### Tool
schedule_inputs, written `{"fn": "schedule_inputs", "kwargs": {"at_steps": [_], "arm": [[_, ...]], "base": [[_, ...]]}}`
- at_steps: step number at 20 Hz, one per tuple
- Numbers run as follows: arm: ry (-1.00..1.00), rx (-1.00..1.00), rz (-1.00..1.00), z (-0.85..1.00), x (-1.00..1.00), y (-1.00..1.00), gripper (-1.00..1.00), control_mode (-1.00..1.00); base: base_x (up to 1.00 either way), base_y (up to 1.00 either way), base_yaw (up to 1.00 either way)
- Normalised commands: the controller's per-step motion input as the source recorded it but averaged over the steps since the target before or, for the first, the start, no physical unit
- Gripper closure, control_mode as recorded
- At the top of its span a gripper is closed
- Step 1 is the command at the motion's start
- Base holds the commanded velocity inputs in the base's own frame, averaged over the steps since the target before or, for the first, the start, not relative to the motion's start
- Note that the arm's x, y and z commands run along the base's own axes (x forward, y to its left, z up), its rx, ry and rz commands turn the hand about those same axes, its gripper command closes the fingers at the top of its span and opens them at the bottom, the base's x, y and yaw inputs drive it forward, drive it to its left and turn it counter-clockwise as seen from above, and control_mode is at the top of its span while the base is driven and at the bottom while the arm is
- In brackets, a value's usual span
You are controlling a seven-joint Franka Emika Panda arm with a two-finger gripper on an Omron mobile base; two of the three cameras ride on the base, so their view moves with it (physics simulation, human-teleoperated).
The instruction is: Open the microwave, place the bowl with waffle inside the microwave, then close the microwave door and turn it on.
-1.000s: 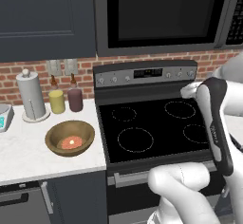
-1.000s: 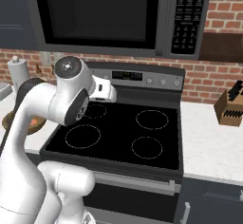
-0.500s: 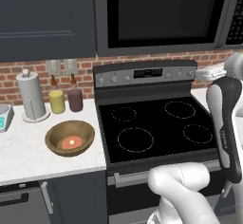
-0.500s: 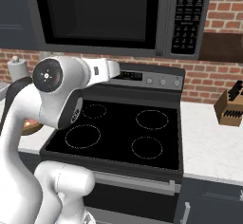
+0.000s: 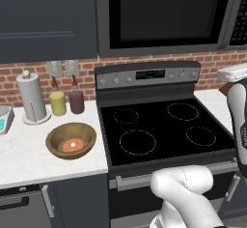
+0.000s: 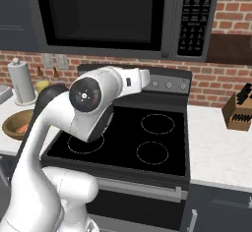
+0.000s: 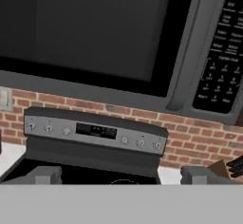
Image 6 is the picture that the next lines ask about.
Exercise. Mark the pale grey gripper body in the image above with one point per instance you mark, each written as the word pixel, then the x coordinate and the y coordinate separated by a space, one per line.
pixel 145 79

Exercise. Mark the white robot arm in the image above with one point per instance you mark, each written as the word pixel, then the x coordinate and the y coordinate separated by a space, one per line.
pixel 39 150

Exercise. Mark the dark grey microwave oven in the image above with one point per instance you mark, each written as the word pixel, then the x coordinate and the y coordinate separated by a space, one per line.
pixel 193 19

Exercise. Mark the black glass microwave door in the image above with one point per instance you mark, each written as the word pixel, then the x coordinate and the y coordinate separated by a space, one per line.
pixel 105 13

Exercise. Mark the black oven door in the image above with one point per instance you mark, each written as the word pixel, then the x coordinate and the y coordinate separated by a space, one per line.
pixel 138 209

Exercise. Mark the brown wooden bowl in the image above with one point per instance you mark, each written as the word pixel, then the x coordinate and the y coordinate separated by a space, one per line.
pixel 11 127

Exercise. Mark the silver hob knob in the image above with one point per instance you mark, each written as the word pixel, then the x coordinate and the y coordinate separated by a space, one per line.
pixel 183 86
pixel 168 85
pixel 155 84

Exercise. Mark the black glass hob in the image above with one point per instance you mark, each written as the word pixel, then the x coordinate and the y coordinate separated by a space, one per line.
pixel 147 137

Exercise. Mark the wooden knife block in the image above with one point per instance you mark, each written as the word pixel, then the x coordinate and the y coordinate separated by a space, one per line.
pixel 238 114

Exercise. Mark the yellow cup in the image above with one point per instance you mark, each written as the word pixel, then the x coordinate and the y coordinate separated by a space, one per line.
pixel 41 86

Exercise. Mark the white paper towel roll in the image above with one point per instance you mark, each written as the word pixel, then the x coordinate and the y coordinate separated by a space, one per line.
pixel 21 82

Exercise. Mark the grey worktop appliance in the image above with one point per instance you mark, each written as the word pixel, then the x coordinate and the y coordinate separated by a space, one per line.
pixel 5 93

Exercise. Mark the dark blue base cupboard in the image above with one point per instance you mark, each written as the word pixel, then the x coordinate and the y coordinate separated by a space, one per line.
pixel 6 173
pixel 220 209

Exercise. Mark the grey wall socket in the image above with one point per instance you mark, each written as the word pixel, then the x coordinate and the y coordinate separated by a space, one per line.
pixel 61 61
pixel 47 60

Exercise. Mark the dark wooden wall shelf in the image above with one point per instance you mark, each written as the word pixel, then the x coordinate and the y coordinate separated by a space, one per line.
pixel 231 47

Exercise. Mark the dark blue wall cupboard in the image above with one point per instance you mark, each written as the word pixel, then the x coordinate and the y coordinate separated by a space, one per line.
pixel 14 13

